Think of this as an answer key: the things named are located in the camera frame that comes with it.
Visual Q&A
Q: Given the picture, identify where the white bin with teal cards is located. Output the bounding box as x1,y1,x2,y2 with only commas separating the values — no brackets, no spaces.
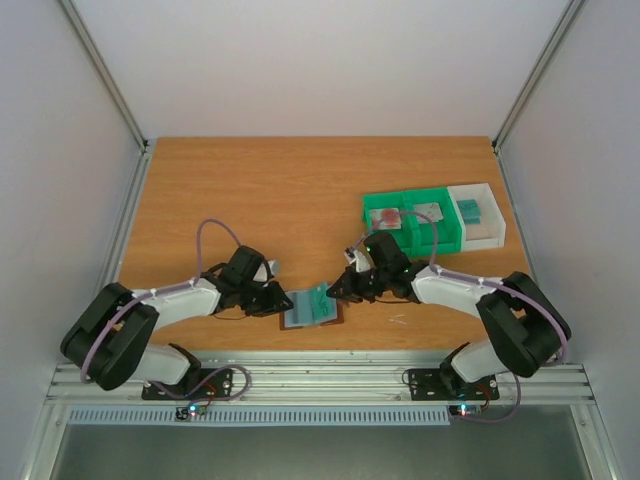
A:
447,183,506,252

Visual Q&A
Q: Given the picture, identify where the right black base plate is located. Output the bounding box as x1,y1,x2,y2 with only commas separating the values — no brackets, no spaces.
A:
401,368,500,401

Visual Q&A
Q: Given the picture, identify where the right aluminium frame post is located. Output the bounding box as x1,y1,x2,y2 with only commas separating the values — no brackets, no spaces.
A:
492,0,587,156

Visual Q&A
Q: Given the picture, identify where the teal card stack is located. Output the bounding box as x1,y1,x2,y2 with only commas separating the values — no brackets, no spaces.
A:
457,199,481,225

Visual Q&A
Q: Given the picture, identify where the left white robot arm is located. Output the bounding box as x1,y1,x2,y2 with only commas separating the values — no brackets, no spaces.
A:
60,245,294,398

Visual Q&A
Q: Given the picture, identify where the red circle card stack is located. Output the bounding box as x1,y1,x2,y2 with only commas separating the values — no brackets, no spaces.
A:
368,207,402,230

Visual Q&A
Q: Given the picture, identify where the green bin with VIP cards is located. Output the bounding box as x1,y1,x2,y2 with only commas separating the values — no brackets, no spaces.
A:
404,187,462,258

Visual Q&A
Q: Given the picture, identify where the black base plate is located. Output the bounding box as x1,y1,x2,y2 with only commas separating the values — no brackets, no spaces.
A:
401,368,500,401
141,368,234,401

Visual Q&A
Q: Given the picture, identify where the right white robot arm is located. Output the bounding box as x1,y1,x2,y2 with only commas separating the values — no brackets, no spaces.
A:
327,231,572,399

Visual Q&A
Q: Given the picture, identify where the green bin with red cards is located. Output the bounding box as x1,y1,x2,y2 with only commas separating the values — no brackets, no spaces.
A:
362,191,414,256

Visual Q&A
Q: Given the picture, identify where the aluminium front rail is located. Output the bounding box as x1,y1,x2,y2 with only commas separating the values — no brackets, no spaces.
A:
45,350,595,406

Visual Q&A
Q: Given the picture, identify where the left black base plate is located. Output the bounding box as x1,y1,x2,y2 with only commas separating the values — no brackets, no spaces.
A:
141,368,234,401

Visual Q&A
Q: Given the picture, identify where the aluminium frame post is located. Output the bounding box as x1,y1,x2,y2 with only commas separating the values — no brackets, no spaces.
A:
56,0,149,153
492,0,587,156

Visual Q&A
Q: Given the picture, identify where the controller board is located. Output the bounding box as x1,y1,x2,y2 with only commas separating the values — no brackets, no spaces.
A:
175,405,208,421
449,403,485,418

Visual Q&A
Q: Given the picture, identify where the brown leather card holder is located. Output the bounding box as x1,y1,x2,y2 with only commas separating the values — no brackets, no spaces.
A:
279,287,344,331

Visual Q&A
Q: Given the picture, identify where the teal VIP card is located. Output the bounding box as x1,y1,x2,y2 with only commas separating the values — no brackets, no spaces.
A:
310,282,337,324

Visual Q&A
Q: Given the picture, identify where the left controller board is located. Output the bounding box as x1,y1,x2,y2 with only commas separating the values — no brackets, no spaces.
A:
175,405,208,421

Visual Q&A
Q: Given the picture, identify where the white VIP card stack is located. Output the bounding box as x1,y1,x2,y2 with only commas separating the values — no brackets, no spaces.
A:
414,202,444,223

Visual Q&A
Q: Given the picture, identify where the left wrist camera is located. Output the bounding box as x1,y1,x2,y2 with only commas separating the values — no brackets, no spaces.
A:
253,260,280,283

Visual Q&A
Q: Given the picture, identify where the right controller board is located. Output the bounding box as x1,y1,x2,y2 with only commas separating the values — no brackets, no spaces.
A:
449,403,485,418

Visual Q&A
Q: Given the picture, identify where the left aluminium frame post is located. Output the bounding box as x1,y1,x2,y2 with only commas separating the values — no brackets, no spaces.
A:
56,0,149,153

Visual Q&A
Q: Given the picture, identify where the grey slotted cable duct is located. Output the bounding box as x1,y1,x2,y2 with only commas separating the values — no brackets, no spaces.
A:
68,405,450,427

